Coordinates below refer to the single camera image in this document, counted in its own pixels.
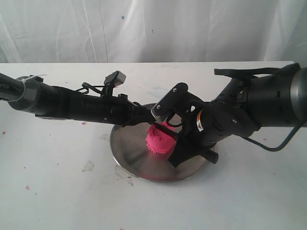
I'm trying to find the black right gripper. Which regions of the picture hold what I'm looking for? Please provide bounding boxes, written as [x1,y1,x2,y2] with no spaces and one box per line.
[167,98,230,168]

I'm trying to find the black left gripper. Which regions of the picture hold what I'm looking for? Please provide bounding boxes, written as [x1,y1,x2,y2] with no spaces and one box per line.
[98,93,155,127]

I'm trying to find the pink sand cake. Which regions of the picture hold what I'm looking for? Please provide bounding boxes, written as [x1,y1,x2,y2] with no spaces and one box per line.
[145,125,175,154]

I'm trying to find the black knife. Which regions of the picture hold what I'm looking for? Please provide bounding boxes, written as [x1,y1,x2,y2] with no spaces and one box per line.
[153,122,219,164]

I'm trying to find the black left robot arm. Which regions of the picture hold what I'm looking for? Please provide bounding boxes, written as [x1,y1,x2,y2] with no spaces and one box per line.
[0,71,155,127]

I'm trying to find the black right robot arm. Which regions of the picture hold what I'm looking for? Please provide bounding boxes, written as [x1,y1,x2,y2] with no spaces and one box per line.
[168,63,307,167]

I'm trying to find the round steel plate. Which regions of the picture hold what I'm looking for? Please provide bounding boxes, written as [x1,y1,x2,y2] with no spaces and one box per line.
[110,113,211,182]

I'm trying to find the white backdrop curtain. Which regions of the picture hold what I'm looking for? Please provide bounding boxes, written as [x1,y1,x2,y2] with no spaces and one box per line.
[0,0,307,66]

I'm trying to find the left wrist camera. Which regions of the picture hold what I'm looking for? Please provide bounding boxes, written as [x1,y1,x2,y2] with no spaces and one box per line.
[77,70,126,96]

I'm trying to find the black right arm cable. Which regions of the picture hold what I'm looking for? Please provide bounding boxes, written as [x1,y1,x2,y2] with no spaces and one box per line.
[244,119,307,152]

